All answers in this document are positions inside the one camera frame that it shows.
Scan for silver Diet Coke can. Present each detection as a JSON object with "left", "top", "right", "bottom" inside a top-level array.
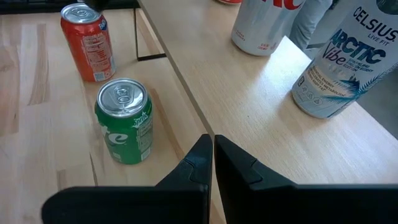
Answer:
[{"left": 230, "top": 0, "right": 307, "bottom": 57}]

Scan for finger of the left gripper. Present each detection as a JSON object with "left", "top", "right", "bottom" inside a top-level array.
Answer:
[{"left": 83, "top": 0, "right": 110, "bottom": 12}]

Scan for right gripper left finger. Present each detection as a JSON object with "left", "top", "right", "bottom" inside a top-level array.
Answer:
[{"left": 41, "top": 133, "right": 214, "bottom": 224}]

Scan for green Sprite can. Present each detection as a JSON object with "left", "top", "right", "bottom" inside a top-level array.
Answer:
[{"left": 94, "top": 77, "right": 154, "bottom": 166}]

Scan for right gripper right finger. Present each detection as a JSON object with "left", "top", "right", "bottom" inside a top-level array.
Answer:
[{"left": 213, "top": 134, "right": 398, "bottom": 224}]

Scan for slim Celsius Arctic Vibe can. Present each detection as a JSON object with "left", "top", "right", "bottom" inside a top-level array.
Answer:
[{"left": 290, "top": 0, "right": 398, "bottom": 119}]

